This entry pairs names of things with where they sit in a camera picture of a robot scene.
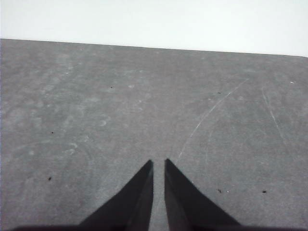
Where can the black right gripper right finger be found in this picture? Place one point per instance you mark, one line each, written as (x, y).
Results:
(185, 204)

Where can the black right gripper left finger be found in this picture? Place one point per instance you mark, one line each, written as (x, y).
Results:
(132, 204)

